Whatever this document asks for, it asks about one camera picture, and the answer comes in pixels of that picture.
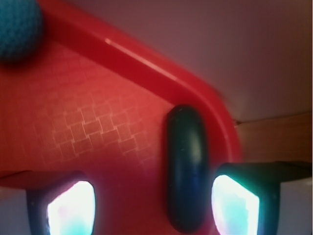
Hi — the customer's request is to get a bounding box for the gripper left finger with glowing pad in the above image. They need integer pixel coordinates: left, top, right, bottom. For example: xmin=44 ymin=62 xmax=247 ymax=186
xmin=0 ymin=170 xmax=96 ymax=235

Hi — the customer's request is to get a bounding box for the brown cardboard box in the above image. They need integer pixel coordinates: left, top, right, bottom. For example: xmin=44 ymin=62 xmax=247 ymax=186
xmin=236 ymin=112 xmax=313 ymax=162

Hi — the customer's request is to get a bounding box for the red plastic tray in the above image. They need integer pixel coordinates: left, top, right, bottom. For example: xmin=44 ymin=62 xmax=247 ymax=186
xmin=0 ymin=0 xmax=242 ymax=235

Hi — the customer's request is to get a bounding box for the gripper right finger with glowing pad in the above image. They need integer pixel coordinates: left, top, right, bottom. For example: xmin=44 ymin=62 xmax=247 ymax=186
xmin=211 ymin=161 xmax=313 ymax=235

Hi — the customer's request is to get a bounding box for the teal crocheted ball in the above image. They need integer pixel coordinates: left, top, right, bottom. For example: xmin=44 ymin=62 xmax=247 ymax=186
xmin=0 ymin=0 xmax=44 ymax=64

